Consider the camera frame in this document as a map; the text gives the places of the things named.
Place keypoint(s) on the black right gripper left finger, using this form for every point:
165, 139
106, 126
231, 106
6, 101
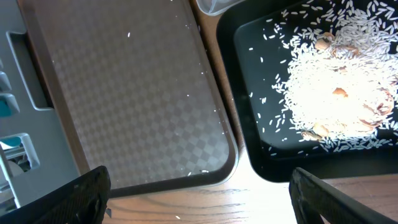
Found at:
83, 200

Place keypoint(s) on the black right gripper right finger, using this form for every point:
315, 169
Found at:
315, 201

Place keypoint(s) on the grey plastic dishwasher rack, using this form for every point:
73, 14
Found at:
38, 126

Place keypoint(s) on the spilled rice food waste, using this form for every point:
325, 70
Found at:
342, 83

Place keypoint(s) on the clear plastic waste bin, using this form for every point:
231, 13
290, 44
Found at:
216, 7

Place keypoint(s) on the black rectangular tray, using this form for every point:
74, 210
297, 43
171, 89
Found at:
254, 59

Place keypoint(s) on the dark brown serving tray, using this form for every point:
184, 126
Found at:
133, 87

